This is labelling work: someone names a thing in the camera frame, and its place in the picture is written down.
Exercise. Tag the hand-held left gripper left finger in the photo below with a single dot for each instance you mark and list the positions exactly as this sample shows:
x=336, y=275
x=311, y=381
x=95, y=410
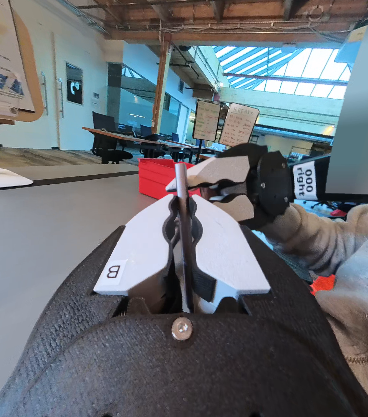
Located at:
x=138, y=247

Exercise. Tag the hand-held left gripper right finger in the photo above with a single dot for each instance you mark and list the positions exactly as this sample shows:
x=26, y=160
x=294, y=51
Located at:
x=229, y=254

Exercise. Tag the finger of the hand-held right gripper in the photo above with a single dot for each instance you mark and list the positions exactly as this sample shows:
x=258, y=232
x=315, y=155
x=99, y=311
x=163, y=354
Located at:
x=236, y=207
x=216, y=171

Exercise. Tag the grey usb hub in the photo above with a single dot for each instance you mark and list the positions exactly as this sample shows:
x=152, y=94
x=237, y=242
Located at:
x=181, y=182

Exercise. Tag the red plastic bin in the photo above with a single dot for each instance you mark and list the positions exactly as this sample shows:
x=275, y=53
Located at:
x=153, y=177
x=323, y=284

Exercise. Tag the handwritten whiteboard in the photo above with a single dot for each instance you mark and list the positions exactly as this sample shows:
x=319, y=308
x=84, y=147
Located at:
x=206, y=120
x=239, y=125

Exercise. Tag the grey mesh chair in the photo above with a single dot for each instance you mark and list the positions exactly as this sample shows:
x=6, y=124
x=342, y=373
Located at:
x=296, y=265

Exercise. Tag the black office chair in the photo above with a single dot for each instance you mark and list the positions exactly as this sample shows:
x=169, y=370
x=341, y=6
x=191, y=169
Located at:
x=106, y=136

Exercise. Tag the white zip jacket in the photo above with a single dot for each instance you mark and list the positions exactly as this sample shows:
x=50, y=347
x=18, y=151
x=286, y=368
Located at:
x=366, y=325

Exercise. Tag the phone icon door sign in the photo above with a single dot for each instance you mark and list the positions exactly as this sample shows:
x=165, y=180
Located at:
x=74, y=84

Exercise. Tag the wooden rounded panel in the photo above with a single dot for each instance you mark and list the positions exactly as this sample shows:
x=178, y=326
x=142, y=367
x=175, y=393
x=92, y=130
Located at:
x=32, y=65

